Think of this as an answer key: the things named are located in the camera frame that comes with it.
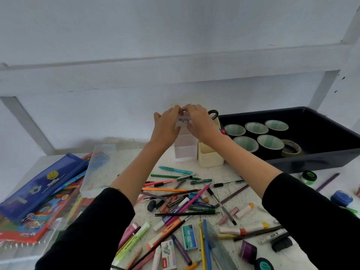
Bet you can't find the colourful red picture packet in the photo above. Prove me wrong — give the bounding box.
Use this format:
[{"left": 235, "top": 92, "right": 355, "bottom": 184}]
[{"left": 0, "top": 190, "right": 78, "bottom": 245}]

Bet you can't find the teal tape roll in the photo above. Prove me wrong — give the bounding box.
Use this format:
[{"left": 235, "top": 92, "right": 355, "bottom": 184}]
[{"left": 254, "top": 257, "right": 275, "bottom": 270}]

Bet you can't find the cream pen holder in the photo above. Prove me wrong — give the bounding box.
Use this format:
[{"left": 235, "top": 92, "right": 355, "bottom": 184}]
[{"left": 197, "top": 115, "right": 225, "bottom": 168}]

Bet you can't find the purple pencil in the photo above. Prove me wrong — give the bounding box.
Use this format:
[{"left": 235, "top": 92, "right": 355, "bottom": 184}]
[{"left": 315, "top": 173, "right": 340, "bottom": 192}]

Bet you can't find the white red staples box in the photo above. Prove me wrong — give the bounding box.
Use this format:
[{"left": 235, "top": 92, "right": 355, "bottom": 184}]
[{"left": 160, "top": 239, "right": 177, "bottom": 270}]

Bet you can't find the pink stick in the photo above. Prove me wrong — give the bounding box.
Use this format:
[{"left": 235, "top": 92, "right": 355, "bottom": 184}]
[{"left": 218, "top": 207, "right": 240, "bottom": 226}]

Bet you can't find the white desk organizer box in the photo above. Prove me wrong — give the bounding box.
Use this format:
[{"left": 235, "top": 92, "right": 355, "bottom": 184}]
[{"left": 174, "top": 126, "right": 199, "bottom": 162}]

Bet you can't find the clear plastic ruler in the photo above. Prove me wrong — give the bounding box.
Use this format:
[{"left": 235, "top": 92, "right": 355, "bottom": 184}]
[{"left": 201, "top": 219, "right": 239, "bottom": 270}]

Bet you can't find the orange marker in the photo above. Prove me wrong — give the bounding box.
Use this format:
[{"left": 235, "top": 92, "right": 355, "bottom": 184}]
[{"left": 146, "top": 217, "right": 187, "bottom": 250}]

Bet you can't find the scattered pile of pens pencils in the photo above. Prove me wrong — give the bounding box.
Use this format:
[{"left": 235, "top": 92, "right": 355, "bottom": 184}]
[{"left": 111, "top": 166, "right": 284, "bottom": 270}]

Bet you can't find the person's left hand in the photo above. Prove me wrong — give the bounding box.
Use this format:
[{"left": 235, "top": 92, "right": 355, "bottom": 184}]
[{"left": 150, "top": 105, "right": 183, "bottom": 146}]

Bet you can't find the tan clear tape roll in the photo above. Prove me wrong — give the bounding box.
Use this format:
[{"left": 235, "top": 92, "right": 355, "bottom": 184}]
[{"left": 281, "top": 139, "right": 302, "bottom": 158}]

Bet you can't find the black plastic bin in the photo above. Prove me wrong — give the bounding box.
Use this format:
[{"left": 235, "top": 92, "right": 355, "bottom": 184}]
[{"left": 218, "top": 106, "right": 360, "bottom": 174}]

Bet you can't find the blue pencil case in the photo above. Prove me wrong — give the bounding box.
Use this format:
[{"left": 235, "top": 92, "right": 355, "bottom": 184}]
[{"left": 0, "top": 153, "right": 89, "bottom": 223}]

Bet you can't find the person's right hand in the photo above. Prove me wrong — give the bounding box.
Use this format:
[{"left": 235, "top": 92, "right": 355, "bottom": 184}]
[{"left": 182, "top": 104, "right": 223, "bottom": 146}]

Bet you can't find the yellow green highlighter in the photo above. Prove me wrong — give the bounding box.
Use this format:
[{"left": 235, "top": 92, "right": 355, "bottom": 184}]
[{"left": 112, "top": 222, "right": 151, "bottom": 266}]

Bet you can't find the small green paint jar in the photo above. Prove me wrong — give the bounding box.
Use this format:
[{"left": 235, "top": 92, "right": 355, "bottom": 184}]
[{"left": 299, "top": 170, "right": 318, "bottom": 185}]

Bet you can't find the person's left forearm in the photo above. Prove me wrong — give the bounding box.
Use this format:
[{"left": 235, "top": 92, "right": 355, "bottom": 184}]
[{"left": 35, "top": 139, "right": 175, "bottom": 270}]

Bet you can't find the blue watercolour box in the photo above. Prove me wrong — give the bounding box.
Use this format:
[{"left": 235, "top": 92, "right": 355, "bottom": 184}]
[{"left": 51, "top": 170, "right": 88, "bottom": 195}]

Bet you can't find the purple tape roll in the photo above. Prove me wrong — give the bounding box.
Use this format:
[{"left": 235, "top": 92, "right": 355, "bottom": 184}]
[{"left": 239, "top": 240, "right": 258, "bottom": 264}]

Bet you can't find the pink highlighter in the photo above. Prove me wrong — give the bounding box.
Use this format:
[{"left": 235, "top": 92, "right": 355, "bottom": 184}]
[{"left": 118, "top": 223, "right": 140, "bottom": 250}]

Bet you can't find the white glue tube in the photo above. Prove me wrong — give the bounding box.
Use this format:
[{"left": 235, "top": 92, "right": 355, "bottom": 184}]
[{"left": 258, "top": 229, "right": 287, "bottom": 245}]

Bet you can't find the white stick orange cap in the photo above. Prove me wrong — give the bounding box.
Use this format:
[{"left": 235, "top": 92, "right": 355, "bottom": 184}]
[{"left": 235, "top": 202, "right": 255, "bottom": 219}]

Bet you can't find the person's right forearm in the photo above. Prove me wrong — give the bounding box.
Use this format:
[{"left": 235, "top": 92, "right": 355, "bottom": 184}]
[{"left": 200, "top": 134, "right": 360, "bottom": 270}]

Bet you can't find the small blue paint jar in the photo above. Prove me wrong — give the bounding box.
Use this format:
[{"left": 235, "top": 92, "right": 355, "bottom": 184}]
[{"left": 330, "top": 190, "right": 354, "bottom": 207}]

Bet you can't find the teal staples box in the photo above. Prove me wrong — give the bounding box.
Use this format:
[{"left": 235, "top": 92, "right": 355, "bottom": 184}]
[{"left": 181, "top": 224, "right": 198, "bottom": 251}]

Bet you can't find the clear plastic folder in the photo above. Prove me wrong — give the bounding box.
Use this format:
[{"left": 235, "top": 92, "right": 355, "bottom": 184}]
[{"left": 0, "top": 219, "right": 61, "bottom": 270}]

